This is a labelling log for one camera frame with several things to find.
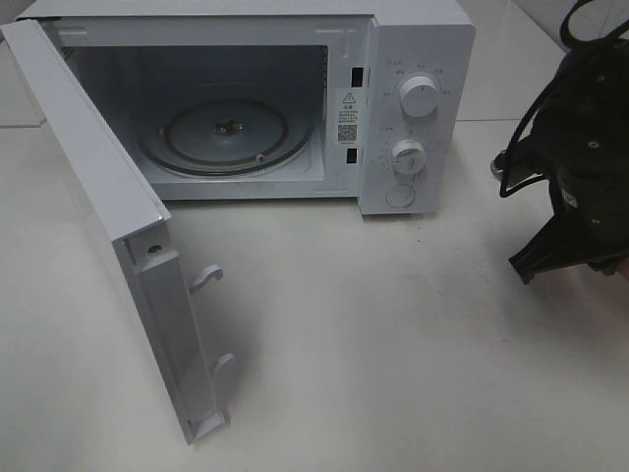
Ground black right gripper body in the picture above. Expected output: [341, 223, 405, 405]
[508, 166, 629, 286]

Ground white microwave knob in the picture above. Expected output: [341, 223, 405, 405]
[399, 73, 440, 118]
[390, 140, 428, 176]

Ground pink round plate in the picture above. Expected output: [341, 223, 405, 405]
[616, 259, 629, 281]

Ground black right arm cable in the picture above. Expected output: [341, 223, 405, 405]
[496, 0, 629, 199]

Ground round white door button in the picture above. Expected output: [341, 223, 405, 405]
[385, 185, 416, 208]

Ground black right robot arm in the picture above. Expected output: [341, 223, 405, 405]
[492, 39, 628, 282]

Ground white microwave oven body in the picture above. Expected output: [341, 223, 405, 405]
[9, 1, 476, 215]

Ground white warning label sticker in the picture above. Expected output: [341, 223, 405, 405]
[333, 88, 365, 146]

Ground white microwave door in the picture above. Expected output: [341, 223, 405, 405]
[1, 20, 234, 443]

